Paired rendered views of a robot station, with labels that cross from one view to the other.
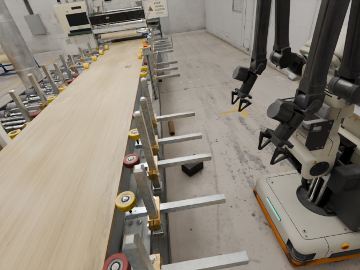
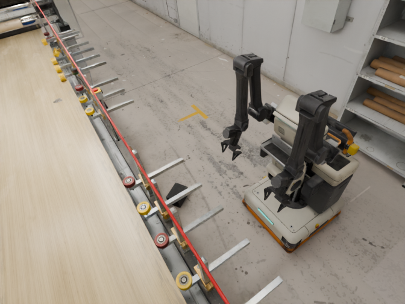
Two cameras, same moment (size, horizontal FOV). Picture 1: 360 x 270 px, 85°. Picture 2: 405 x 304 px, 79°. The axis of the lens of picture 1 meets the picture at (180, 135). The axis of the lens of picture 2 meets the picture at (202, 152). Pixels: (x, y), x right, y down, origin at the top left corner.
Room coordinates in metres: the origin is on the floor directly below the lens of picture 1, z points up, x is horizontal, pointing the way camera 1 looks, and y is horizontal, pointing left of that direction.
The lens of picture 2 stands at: (0.11, 0.28, 2.20)
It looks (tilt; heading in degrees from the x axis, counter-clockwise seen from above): 47 degrees down; 334
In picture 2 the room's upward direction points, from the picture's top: 7 degrees counter-clockwise
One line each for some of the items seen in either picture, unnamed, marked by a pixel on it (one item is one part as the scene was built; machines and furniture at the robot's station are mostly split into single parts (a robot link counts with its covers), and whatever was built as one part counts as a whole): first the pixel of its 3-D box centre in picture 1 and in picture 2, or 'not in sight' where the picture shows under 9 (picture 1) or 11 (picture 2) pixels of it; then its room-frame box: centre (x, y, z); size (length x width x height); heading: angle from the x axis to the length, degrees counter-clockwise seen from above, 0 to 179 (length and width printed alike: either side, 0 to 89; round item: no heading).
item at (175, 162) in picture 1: (171, 163); (193, 225); (0.79, 0.07, 0.83); 0.43 x 0.03 x 0.04; 92
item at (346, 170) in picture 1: (318, 167); (293, 181); (0.75, -0.75, 0.68); 0.28 x 0.27 x 0.25; 2
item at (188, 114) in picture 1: (166, 118); (156, 173); (1.29, 0.08, 0.83); 0.43 x 0.03 x 0.04; 92
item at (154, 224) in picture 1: (154, 213); (204, 277); (0.51, 0.16, 0.80); 0.14 x 0.06 x 0.05; 2
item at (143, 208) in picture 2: (136, 139); (145, 211); (1.03, 0.27, 0.85); 0.08 x 0.08 x 0.11
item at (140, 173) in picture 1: (151, 209); (206, 277); (0.49, 0.15, 0.86); 0.04 x 0.04 x 0.48; 2
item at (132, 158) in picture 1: (133, 165); (163, 243); (0.78, 0.27, 0.85); 0.08 x 0.08 x 0.11
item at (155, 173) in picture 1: (153, 167); (180, 237); (0.76, 0.16, 0.83); 0.14 x 0.06 x 0.05; 2
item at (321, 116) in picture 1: (304, 117); (281, 155); (0.80, -0.62, 0.99); 0.28 x 0.16 x 0.22; 2
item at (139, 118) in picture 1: (149, 155); (179, 231); (0.74, 0.16, 0.94); 0.04 x 0.04 x 0.48; 2
